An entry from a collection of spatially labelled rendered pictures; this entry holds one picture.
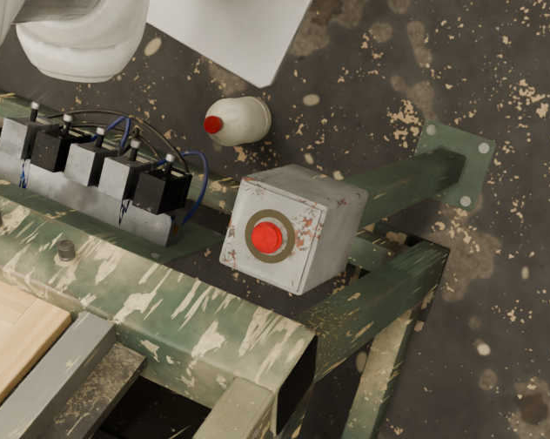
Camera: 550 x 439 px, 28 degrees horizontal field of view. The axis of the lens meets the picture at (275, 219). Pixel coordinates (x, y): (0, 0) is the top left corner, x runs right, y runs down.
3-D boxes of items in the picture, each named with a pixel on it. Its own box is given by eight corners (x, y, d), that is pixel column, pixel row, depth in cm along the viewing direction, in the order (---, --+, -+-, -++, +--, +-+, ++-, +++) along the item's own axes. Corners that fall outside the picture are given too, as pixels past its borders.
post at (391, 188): (468, 156, 218) (345, 203, 150) (459, 184, 220) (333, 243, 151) (440, 145, 220) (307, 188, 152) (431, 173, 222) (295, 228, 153)
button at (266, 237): (290, 226, 134) (284, 228, 133) (281, 256, 135) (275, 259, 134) (262, 214, 136) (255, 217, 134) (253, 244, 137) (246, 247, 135)
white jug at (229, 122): (278, 104, 232) (239, 109, 214) (265, 148, 235) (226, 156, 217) (238, 90, 235) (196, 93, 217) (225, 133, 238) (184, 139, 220)
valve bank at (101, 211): (253, 158, 174) (184, 172, 152) (230, 239, 178) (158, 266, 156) (2, 63, 190) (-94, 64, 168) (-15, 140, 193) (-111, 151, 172)
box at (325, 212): (372, 190, 148) (326, 207, 132) (346, 271, 151) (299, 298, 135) (294, 161, 152) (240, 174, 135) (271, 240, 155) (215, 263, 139)
